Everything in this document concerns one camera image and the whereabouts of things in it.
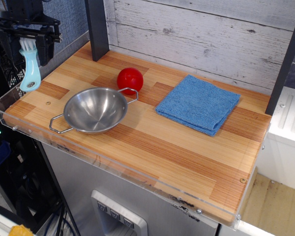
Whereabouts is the dark grey right post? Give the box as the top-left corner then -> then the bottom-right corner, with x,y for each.
265,29 -> 295,116

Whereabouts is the light blue scrub brush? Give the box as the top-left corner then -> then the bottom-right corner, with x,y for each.
19,37 -> 41,92

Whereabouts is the white ribbed side unit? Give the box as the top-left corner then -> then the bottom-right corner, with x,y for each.
256,87 -> 295,189

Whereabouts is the stainless steel toy fridge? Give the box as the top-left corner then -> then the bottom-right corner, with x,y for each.
42,144 -> 219,236

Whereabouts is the red ball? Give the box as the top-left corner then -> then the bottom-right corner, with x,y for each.
117,67 -> 143,95

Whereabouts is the folded blue cloth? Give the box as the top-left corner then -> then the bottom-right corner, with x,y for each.
156,75 -> 241,137

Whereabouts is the clear acrylic table guard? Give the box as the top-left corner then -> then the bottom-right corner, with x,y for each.
0,73 -> 270,227

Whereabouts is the yellow object at corner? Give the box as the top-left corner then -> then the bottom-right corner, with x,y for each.
8,225 -> 34,236

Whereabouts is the dark grey post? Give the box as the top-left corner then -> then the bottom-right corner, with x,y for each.
265,29 -> 295,116
84,0 -> 109,61

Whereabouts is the stainless steel two-handled bowl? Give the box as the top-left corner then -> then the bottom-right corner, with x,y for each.
49,87 -> 138,134

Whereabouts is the grey dispenser button panel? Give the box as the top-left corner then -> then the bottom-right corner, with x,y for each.
91,190 -> 148,236

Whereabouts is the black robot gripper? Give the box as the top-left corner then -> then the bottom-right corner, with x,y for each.
0,0 -> 62,66

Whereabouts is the dark grey left post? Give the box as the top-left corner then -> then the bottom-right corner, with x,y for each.
84,0 -> 109,61

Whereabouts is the black plastic crate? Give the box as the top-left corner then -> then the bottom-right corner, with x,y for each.
0,42 -> 25,88

